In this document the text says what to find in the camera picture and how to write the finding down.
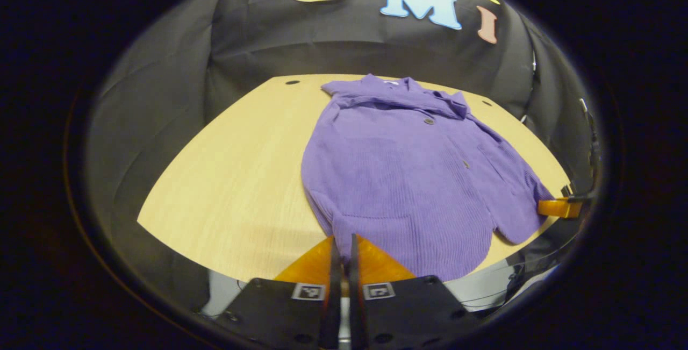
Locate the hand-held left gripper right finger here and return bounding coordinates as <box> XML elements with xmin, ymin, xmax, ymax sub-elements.
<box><xmin>349</xmin><ymin>233</ymin><xmax>482</xmax><ymax>350</ymax></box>

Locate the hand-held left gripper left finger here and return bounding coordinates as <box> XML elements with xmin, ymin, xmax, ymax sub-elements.
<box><xmin>215</xmin><ymin>236</ymin><xmax>343</xmax><ymax>350</ymax></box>

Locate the purple knit cardigan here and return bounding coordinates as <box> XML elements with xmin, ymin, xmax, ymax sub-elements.
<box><xmin>301</xmin><ymin>73</ymin><xmax>554</xmax><ymax>282</ymax></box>

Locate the black backdrop cloth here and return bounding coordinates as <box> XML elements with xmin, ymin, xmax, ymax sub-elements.
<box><xmin>86</xmin><ymin>0</ymin><xmax>600</xmax><ymax>313</ymax></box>

